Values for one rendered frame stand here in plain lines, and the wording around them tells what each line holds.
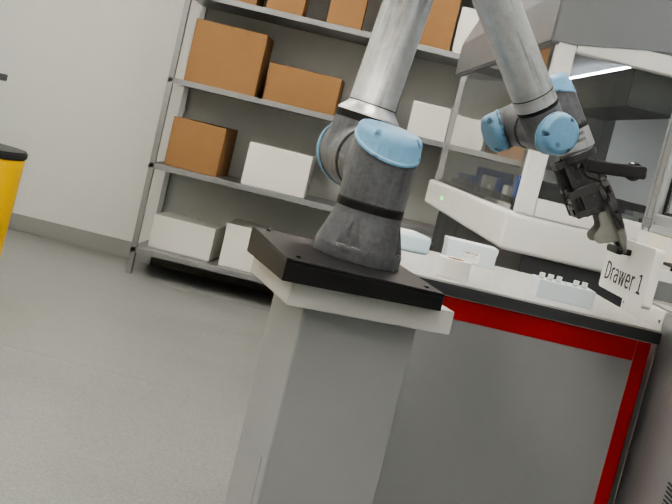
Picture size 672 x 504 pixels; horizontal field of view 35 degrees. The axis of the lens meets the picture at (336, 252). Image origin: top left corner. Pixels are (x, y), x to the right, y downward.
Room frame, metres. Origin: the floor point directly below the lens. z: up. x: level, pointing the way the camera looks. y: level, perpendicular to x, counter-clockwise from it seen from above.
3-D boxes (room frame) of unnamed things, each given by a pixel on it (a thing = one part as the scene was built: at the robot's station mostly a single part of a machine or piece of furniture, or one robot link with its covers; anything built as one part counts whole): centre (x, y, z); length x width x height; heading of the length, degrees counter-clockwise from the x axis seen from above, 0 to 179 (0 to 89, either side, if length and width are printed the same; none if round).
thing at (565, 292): (2.31, -0.49, 0.78); 0.12 x 0.08 x 0.04; 91
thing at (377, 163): (1.82, -0.04, 0.96); 0.13 x 0.12 x 0.14; 21
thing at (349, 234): (1.82, -0.04, 0.85); 0.15 x 0.15 x 0.10
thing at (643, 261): (2.07, -0.56, 0.87); 0.29 x 0.02 x 0.11; 3
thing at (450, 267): (2.24, -0.25, 0.78); 0.07 x 0.07 x 0.04
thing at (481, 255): (2.69, -0.33, 0.79); 0.13 x 0.09 x 0.05; 92
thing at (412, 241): (2.67, -0.16, 0.78); 0.15 x 0.10 x 0.04; 13
